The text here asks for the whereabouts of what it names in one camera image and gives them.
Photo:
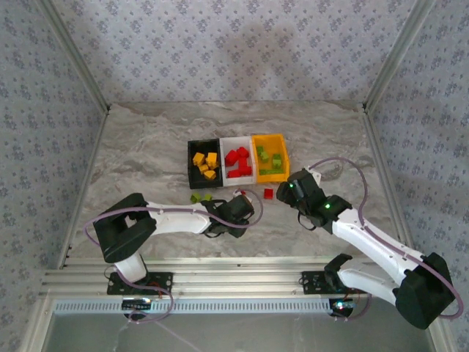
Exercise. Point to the yellow plastic bin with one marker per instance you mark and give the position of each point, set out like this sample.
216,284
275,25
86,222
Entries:
271,143

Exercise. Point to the right electronics board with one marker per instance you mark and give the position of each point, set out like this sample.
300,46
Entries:
342,306

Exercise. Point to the long green lego brick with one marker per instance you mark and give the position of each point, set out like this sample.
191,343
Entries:
270,171

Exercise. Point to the white plastic bin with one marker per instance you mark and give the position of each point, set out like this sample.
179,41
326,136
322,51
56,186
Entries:
240,182

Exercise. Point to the aluminium side rail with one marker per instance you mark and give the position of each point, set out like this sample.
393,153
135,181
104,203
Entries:
85,183
381,157

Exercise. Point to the aluminium lower frame rail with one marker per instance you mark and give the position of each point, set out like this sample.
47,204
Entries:
439,335
36,326

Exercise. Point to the yellow lego brick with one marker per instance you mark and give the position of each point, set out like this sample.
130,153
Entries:
198,158
214,165
202,168

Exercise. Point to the grey metal panel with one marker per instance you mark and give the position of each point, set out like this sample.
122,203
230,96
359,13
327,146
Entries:
275,333

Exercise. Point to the narrow aluminium front rail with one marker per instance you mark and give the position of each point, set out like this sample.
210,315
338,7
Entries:
238,261

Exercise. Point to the black plastic bin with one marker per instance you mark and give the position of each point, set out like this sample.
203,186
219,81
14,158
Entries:
195,181

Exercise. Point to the wide aluminium front beam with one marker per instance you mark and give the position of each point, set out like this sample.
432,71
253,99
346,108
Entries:
238,284

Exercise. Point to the wide green lego brick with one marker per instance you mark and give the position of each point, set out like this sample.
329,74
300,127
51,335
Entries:
264,158

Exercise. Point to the electronics board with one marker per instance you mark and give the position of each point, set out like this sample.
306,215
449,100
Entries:
342,306
137,303

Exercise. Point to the aluminium frame post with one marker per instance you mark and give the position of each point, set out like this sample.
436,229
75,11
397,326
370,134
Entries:
396,55
75,55

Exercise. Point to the left electronics board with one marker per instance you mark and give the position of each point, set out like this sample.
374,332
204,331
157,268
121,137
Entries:
137,303

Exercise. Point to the red lego brick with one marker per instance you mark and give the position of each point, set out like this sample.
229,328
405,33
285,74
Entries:
244,170
242,151
240,162
268,193
242,192
233,173
231,157

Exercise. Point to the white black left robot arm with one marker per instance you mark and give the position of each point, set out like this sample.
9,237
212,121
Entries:
176,220

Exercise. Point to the orange lego brick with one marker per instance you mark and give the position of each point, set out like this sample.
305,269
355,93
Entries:
209,174
212,157

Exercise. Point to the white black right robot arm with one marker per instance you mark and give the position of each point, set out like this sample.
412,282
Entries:
366,238

